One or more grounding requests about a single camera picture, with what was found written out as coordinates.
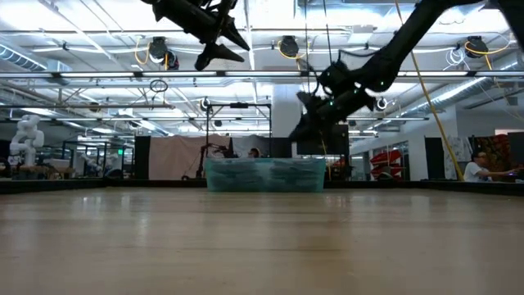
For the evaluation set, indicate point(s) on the silver ventilation duct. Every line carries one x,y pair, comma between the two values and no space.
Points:
24,61

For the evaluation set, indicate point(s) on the colourful patterned fabric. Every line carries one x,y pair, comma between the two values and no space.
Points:
497,152

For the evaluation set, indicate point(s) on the background dark robot arm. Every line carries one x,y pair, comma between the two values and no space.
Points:
201,162

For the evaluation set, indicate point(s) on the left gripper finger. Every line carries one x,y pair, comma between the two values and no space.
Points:
235,37
217,55

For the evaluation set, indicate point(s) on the teal translucent plastic basket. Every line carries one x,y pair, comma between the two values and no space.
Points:
266,176

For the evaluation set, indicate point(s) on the black monitor screen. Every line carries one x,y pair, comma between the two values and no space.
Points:
337,143

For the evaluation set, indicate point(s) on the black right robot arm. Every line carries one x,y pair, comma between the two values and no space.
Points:
401,45

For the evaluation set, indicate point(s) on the beige curtain partition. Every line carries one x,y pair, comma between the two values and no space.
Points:
172,157

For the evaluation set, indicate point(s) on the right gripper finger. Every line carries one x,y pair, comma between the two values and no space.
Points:
307,131

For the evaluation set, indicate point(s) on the white robot figure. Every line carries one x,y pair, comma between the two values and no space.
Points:
26,139

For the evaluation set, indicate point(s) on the person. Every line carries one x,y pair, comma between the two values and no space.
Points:
472,171
254,153

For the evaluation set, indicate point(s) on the black gantry frame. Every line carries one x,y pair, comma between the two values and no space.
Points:
239,105

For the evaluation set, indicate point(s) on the tall black panel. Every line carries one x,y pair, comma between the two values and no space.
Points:
142,157

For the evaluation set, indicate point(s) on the red stacked items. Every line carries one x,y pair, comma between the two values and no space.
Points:
385,160

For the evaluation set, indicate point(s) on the long ceiling light strip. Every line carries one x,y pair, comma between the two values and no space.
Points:
102,74

